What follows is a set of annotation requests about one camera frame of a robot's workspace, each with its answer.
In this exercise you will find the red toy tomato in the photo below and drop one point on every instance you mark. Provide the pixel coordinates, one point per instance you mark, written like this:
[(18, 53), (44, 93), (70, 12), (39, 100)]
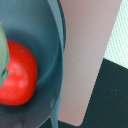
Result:
[(20, 84)]

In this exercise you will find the brown toy stove board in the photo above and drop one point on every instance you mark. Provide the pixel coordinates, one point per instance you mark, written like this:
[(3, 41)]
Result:
[(88, 28)]

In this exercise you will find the grey teal-padded gripper finger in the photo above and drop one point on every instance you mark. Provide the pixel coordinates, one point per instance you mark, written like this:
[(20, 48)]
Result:
[(4, 55)]

